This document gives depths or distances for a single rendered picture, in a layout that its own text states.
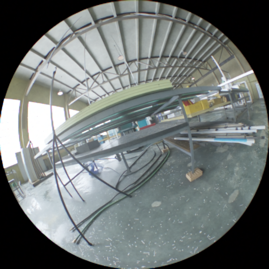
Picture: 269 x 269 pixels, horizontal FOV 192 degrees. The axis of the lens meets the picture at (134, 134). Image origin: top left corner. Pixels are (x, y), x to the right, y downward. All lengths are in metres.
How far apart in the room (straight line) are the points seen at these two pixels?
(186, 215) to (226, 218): 0.33
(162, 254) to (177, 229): 0.21
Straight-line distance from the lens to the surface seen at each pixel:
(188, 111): 0.78
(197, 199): 0.79
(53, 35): 8.25
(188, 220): 0.71
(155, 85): 0.58
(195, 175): 0.92
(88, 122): 0.63
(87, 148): 1.05
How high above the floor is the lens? 0.67
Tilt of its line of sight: 5 degrees down
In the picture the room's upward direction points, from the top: 19 degrees counter-clockwise
